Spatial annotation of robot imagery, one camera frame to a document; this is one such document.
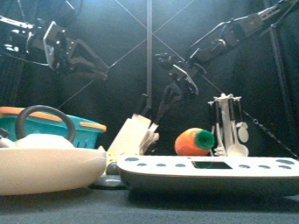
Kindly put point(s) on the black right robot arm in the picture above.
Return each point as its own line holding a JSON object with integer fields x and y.
{"x": 249, "y": 24}

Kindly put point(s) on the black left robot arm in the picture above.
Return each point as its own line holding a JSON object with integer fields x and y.
{"x": 18, "y": 38}

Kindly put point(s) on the white utensil rack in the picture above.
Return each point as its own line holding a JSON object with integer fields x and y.
{"x": 226, "y": 116}

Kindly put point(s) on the orange toy fruit green cap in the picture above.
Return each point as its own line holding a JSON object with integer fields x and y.
{"x": 189, "y": 143}

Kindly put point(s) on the white toy fork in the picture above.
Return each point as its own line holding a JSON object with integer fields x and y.
{"x": 219, "y": 145}

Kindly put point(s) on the white oval toy ladle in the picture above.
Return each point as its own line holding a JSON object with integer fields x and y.
{"x": 243, "y": 132}

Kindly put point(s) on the white toy spoon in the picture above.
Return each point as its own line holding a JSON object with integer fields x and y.
{"x": 238, "y": 150}

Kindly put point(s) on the yellow toy piece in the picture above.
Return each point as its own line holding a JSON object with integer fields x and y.
{"x": 110, "y": 159}

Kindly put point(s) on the white kitchen scale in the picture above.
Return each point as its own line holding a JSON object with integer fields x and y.
{"x": 210, "y": 178}

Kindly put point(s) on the large white bowl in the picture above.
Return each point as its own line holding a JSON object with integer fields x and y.
{"x": 47, "y": 170}

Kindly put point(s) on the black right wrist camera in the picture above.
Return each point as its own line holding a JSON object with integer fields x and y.
{"x": 167, "y": 59}

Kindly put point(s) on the grey vertical frame pole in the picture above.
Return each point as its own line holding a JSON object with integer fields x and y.
{"x": 148, "y": 49}

